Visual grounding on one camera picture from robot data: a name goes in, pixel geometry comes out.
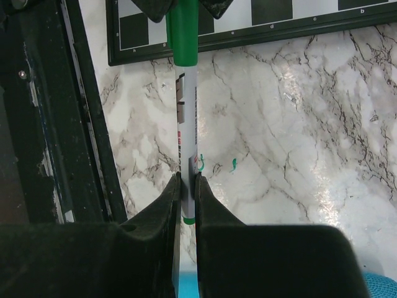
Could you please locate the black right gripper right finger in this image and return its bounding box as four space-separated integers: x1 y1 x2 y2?
195 175 369 297

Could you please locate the black white chessboard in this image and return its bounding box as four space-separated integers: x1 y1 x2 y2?
105 1 396 66

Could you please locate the white green whiteboard marker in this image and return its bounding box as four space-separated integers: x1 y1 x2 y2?
165 0 201 225

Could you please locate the blue toy microphone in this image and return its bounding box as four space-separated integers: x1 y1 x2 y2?
179 272 396 297

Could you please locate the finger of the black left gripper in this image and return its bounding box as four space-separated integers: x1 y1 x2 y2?
132 0 174 22
200 0 233 19

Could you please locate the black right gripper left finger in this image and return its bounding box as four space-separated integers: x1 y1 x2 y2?
1 174 181 297

